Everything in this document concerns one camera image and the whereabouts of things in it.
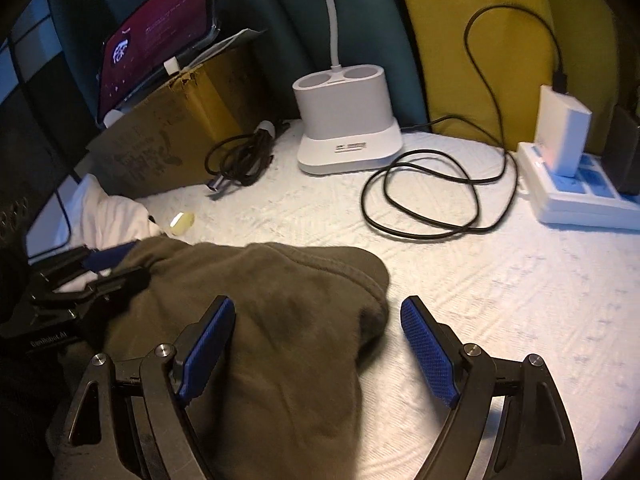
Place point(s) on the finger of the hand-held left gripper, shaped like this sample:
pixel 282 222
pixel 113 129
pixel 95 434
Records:
pixel 120 280
pixel 107 257

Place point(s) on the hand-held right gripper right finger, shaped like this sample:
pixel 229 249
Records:
pixel 430 355

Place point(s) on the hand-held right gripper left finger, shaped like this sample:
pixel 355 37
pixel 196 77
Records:
pixel 207 350

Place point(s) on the dark olive t-shirt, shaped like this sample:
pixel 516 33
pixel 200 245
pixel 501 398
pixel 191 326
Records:
pixel 280 320

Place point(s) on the white cloth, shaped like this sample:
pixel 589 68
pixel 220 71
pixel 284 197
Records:
pixel 110 215

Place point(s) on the small pale yellow item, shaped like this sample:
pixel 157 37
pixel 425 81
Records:
pixel 181 223

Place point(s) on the brown cardboard box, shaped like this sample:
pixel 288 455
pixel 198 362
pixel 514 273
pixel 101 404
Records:
pixel 160 135

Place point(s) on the white power strip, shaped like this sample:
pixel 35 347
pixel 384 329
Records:
pixel 575 205

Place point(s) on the white paper sheet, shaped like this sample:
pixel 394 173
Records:
pixel 225 45

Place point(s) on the white desk lamp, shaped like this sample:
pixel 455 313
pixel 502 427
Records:
pixel 345 120

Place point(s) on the white charger block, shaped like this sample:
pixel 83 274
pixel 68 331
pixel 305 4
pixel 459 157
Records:
pixel 560 130

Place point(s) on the black charger block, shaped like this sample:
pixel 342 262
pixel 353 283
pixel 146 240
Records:
pixel 625 155

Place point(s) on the teal curtain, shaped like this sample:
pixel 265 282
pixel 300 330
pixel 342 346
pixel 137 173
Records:
pixel 270 10

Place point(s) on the yellow curtain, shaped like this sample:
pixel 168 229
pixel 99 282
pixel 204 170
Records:
pixel 450 20

